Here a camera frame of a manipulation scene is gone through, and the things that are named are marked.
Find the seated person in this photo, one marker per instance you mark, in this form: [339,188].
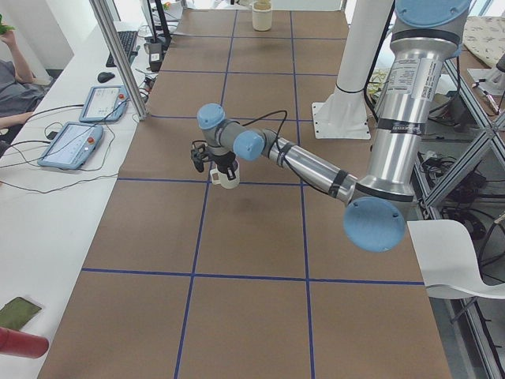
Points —
[19,95]

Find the aluminium frame post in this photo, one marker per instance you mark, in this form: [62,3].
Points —
[106,24]

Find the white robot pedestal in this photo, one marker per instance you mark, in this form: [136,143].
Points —
[343,115]

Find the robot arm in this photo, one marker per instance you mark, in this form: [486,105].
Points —
[424,34]

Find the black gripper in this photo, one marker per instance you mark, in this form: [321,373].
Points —
[226,161]

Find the white chair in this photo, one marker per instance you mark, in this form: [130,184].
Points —
[448,261]

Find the upper blue teach pendant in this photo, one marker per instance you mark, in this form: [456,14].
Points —
[104,104]

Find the black keyboard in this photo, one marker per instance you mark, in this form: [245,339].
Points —
[128,40]

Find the green cloth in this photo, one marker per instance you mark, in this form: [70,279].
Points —
[17,313]

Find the white mug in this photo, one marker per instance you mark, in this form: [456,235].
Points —
[227,177]

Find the lower blue teach pendant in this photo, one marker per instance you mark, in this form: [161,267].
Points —
[72,146]

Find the blue teach pendant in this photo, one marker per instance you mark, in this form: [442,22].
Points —
[104,104]
[72,146]

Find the black computer mouse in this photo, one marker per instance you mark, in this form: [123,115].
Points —
[104,77]

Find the red cylinder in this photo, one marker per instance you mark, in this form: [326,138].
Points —
[22,344]

